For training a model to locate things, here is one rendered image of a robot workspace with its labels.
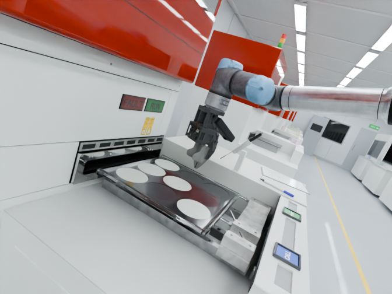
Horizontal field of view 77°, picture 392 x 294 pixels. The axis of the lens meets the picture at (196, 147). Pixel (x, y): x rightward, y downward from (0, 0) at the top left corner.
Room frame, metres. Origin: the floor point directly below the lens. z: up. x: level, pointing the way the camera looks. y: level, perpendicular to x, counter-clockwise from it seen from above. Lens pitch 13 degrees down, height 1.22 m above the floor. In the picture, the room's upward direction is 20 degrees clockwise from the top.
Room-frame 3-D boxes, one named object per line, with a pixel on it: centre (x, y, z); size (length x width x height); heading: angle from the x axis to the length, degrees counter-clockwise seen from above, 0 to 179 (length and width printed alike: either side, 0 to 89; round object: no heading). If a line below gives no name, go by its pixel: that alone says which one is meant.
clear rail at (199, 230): (0.61, 0.08, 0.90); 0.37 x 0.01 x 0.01; 70
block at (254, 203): (0.86, -0.30, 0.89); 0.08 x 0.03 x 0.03; 70
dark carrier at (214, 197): (0.78, 0.02, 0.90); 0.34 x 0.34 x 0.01; 70
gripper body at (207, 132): (0.80, -0.01, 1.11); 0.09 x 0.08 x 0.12; 130
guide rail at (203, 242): (0.64, 0.00, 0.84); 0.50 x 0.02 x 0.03; 70
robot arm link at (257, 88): (0.75, -0.10, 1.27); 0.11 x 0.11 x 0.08; 49
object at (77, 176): (0.83, 0.22, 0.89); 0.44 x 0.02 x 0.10; 160
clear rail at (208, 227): (0.72, -0.15, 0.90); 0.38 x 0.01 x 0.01; 160
